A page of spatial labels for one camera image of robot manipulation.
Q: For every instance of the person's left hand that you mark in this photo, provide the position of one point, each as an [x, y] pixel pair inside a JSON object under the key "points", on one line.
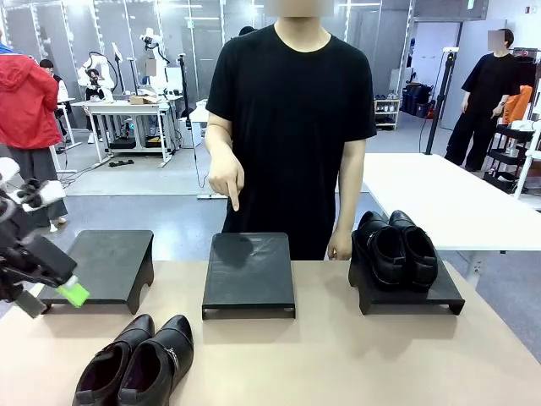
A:
{"points": [[341, 245]]}

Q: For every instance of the black power strip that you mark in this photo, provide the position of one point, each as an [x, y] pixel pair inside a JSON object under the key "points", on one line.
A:
{"points": [[121, 163]]}

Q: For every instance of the person's right hand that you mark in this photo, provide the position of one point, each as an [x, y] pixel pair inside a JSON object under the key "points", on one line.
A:
{"points": [[226, 177]]}

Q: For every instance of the cardboard box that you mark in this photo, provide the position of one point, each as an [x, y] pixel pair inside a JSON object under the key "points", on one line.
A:
{"points": [[143, 100]]}

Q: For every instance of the black pole stand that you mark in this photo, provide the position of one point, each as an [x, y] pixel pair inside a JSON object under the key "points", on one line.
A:
{"points": [[439, 105]]}

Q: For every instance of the orange garment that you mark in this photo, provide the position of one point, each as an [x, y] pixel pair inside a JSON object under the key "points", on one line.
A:
{"points": [[520, 105]]}

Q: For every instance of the black rolling cart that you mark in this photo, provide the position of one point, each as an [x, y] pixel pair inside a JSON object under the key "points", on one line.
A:
{"points": [[511, 156]]}

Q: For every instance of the person's left forearm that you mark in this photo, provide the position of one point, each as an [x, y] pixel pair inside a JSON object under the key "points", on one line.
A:
{"points": [[350, 199]]}

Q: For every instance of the black perforated buckle shoe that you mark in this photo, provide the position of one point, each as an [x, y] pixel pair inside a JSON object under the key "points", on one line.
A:
{"points": [[380, 254], [418, 254]]}

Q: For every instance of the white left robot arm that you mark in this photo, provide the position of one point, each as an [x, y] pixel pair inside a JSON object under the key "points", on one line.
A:
{"points": [[42, 194]]}

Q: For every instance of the person's right forearm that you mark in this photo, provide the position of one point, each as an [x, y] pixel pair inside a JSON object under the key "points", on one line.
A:
{"points": [[220, 144]]}

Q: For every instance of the dark-haired person in background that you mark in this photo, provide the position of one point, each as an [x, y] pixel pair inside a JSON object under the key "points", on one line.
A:
{"points": [[59, 91]]}

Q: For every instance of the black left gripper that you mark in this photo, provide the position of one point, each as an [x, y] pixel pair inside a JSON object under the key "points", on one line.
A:
{"points": [[38, 262]]}

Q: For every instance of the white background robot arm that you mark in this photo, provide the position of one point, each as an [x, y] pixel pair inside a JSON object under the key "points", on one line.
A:
{"points": [[156, 51], [91, 69]]}

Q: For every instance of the black shoe stand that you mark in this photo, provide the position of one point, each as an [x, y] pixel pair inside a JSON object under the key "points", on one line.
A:
{"points": [[406, 298], [249, 275], [110, 262]]}

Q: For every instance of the black tripod pole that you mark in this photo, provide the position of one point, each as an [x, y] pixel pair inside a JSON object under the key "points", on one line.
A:
{"points": [[183, 84]]}

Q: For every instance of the large white table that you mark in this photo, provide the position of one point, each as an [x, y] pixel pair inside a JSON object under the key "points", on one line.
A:
{"points": [[444, 199]]}

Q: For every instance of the black pointed ankle shoe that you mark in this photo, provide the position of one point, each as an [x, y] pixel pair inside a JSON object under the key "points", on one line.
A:
{"points": [[105, 363], [160, 363]]}

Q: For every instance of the white shelf with shoes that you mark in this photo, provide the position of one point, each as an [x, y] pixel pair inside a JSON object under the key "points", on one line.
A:
{"points": [[386, 114]]}

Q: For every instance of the person in black T-shirt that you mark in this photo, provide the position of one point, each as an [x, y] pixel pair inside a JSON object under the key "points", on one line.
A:
{"points": [[291, 105]]}

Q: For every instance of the person in red jacket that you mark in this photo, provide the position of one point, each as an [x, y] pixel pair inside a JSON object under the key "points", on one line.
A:
{"points": [[25, 105]]}

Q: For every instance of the white metal desk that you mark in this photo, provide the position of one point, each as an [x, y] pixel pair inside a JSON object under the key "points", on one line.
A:
{"points": [[122, 108]]}

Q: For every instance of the bystander in black clothes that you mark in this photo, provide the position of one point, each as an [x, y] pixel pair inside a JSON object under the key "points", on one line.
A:
{"points": [[490, 84]]}

